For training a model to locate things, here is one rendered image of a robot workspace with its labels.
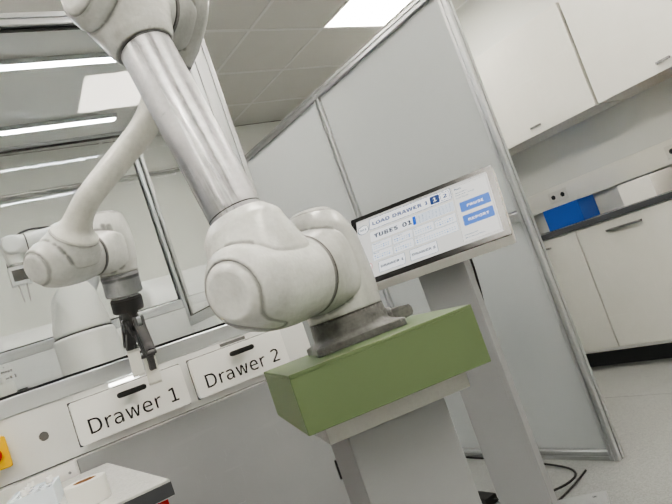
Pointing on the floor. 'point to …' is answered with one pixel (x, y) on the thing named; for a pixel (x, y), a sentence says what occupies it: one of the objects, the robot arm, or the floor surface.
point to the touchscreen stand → (497, 402)
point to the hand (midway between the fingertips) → (146, 375)
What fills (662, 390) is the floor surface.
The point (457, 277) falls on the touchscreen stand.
